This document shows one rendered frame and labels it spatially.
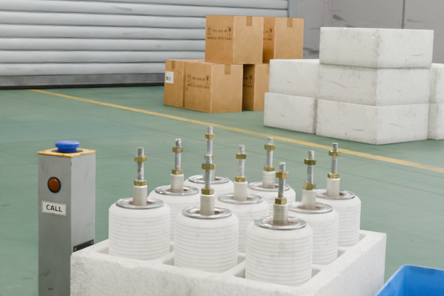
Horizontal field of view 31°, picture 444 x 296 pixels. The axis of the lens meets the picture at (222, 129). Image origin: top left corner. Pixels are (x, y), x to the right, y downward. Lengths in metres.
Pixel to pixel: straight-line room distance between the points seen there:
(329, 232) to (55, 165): 0.46
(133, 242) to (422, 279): 0.53
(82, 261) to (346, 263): 0.40
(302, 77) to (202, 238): 3.09
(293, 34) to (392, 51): 1.58
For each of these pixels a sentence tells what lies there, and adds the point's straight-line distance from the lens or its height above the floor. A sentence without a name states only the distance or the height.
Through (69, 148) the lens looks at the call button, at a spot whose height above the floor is 0.32.
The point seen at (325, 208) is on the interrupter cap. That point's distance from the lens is 1.28.
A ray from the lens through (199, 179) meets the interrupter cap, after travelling 1.49.
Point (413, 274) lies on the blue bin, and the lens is 1.50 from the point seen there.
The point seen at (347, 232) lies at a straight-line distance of 1.37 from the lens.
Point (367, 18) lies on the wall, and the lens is 7.98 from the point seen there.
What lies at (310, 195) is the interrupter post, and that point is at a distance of 1.27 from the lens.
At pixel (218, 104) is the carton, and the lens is 5.01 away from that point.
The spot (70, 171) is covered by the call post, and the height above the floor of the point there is 0.29.
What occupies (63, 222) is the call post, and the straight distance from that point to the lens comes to 1.39.
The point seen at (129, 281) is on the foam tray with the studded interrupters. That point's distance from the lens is 1.23.
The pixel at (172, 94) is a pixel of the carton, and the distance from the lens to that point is 5.38.
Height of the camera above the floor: 0.53
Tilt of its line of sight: 7 degrees down
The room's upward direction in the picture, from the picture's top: 2 degrees clockwise
